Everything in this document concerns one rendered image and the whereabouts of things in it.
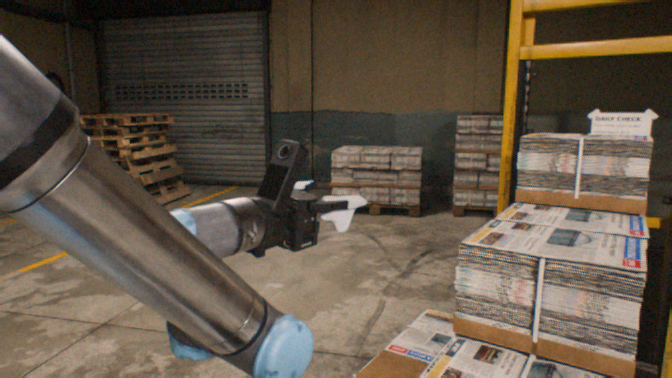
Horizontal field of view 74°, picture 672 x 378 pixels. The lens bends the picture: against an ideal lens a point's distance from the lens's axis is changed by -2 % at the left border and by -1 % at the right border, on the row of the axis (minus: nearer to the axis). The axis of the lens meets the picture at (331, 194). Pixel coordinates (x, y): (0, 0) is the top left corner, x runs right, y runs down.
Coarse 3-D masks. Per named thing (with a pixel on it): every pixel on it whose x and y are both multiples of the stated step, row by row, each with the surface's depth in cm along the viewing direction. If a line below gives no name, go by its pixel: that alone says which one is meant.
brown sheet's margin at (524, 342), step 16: (464, 320) 108; (480, 336) 107; (496, 336) 104; (512, 336) 102; (528, 336) 100; (528, 352) 101; (544, 352) 99; (560, 352) 97; (576, 352) 95; (592, 352) 93; (592, 368) 94; (608, 368) 92; (624, 368) 90
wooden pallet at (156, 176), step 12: (132, 156) 604; (144, 156) 627; (156, 156) 674; (168, 156) 709; (132, 168) 610; (144, 168) 641; (156, 168) 666; (180, 168) 714; (144, 180) 613; (156, 180) 640; (180, 180) 724; (156, 192) 653; (168, 192) 685; (180, 192) 695
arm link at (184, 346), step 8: (168, 328) 57; (176, 328) 56; (176, 336) 56; (184, 336) 56; (176, 344) 57; (184, 344) 56; (192, 344) 56; (200, 344) 53; (176, 352) 57; (184, 352) 56; (192, 352) 56; (200, 352) 56; (208, 352) 57; (200, 360) 57
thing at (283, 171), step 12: (288, 144) 67; (300, 144) 66; (276, 156) 67; (288, 156) 66; (300, 156) 66; (276, 168) 67; (288, 168) 65; (300, 168) 67; (264, 180) 67; (276, 180) 66; (288, 180) 65; (264, 192) 66; (276, 192) 65; (288, 192) 66; (276, 204) 65; (276, 216) 66
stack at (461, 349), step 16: (464, 336) 111; (448, 352) 103; (464, 352) 103; (480, 352) 102; (496, 352) 102; (512, 352) 103; (432, 368) 96; (448, 368) 96; (464, 368) 96; (480, 368) 96; (496, 368) 96; (512, 368) 96; (528, 368) 96; (544, 368) 96; (560, 368) 96; (576, 368) 96
